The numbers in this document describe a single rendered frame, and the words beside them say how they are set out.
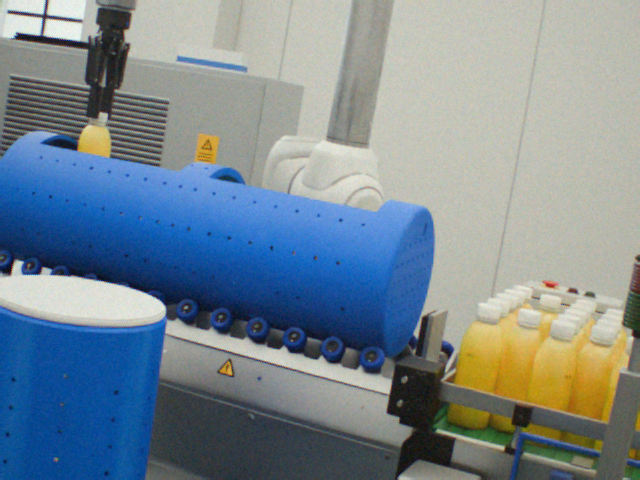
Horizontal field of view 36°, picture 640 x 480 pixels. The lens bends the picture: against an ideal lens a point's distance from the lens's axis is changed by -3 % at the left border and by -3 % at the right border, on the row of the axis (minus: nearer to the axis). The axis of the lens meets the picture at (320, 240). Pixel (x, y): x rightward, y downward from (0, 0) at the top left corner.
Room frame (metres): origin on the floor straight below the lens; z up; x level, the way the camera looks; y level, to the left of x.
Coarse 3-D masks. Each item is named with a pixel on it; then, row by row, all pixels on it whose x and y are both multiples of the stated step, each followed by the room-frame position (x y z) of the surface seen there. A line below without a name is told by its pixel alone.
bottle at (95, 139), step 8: (88, 128) 2.13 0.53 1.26; (96, 128) 2.13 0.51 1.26; (104, 128) 2.15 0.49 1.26; (88, 136) 2.12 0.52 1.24; (96, 136) 2.12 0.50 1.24; (104, 136) 2.13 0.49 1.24; (80, 144) 2.13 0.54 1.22; (88, 144) 2.12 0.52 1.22; (96, 144) 2.12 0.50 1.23; (104, 144) 2.13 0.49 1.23; (88, 152) 2.12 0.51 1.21; (96, 152) 2.12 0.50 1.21; (104, 152) 2.13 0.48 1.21
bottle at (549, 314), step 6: (540, 306) 1.86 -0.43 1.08; (540, 312) 1.85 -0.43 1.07; (546, 312) 1.85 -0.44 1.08; (552, 312) 1.85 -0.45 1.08; (546, 318) 1.84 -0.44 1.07; (552, 318) 1.84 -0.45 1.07; (540, 324) 1.84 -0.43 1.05; (546, 324) 1.83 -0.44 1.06; (540, 330) 1.83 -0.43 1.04; (546, 330) 1.83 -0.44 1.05; (546, 336) 1.83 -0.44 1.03
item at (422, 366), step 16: (400, 368) 1.58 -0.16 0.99; (416, 368) 1.57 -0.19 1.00; (432, 368) 1.58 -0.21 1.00; (400, 384) 1.58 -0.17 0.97; (416, 384) 1.56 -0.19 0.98; (432, 384) 1.56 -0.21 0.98; (400, 400) 1.57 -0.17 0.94; (416, 400) 1.56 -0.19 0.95; (432, 400) 1.57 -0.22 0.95; (400, 416) 1.58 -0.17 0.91; (416, 416) 1.57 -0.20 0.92; (432, 416) 1.59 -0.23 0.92
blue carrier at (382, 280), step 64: (0, 192) 2.00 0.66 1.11; (64, 192) 1.95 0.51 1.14; (128, 192) 1.91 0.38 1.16; (192, 192) 1.88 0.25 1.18; (256, 192) 1.86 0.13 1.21; (64, 256) 1.97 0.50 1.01; (128, 256) 1.89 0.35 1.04; (192, 256) 1.83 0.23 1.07; (256, 256) 1.79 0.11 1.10; (320, 256) 1.75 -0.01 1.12; (384, 256) 1.72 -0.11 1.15; (320, 320) 1.76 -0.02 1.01; (384, 320) 1.72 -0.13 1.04
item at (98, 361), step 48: (0, 336) 1.39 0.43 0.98; (48, 336) 1.37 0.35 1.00; (96, 336) 1.38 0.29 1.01; (144, 336) 1.44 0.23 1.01; (0, 384) 1.39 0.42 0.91; (48, 384) 1.37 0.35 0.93; (96, 384) 1.39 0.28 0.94; (144, 384) 1.46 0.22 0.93; (0, 432) 1.38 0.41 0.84; (48, 432) 1.37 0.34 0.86; (96, 432) 1.39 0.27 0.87; (144, 432) 1.48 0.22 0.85
